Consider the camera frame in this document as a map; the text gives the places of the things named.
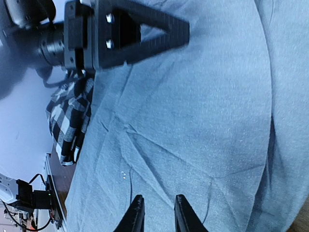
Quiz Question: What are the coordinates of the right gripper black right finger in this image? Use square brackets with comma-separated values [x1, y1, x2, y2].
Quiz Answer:
[174, 194, 208, 232]

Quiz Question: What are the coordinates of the grey long sleeve shirt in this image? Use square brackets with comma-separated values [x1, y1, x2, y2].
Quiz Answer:
[66, 0, 309, 232]

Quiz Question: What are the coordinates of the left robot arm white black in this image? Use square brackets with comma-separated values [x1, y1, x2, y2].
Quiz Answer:
[0, 0, 190, 98]

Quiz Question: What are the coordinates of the front aluminium rail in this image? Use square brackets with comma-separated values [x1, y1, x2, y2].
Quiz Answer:
[44, 153, 67, 232]

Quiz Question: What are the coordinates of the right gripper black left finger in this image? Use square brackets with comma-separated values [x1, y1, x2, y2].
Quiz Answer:
[114, 195, 145, 232]

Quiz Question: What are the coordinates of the black white plaid folded shirt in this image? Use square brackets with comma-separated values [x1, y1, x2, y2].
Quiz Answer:
[46, 78, 94, 166]

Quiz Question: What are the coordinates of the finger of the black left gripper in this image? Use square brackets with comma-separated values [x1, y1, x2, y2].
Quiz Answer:
[94, 0, 190, 69]

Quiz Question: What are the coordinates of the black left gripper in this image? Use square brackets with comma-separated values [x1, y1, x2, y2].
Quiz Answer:
[12, 0, 95, 72]

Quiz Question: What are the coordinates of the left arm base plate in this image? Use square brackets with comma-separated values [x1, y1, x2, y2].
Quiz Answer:
[12, 174, 64, 229]

